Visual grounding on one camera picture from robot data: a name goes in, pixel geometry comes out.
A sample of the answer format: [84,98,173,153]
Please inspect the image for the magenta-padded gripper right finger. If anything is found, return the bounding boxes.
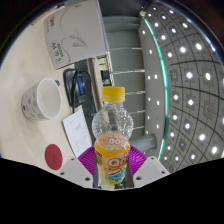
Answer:
[126,145,171,189]

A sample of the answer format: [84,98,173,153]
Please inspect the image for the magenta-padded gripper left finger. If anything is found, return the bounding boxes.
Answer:
[57,146,98,190]

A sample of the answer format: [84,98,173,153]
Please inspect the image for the yellow-capped orange drink bottle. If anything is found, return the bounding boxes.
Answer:
[91,85,135,187]

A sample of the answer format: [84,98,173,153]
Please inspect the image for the flat round red coaster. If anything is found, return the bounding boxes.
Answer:
[44,143,64,171]

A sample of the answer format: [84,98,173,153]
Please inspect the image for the white printed paper sheet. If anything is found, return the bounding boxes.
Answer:
[62,107,93,158]

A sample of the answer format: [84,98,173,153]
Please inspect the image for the white patterned paper cup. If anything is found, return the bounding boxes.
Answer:
[20,77,63,122]

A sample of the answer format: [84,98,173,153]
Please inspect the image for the ceiling lights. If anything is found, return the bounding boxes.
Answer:
[139,3,224,168]

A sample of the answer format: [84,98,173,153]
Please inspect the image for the white copy paper box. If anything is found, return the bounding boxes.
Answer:
[43,0,109,70]

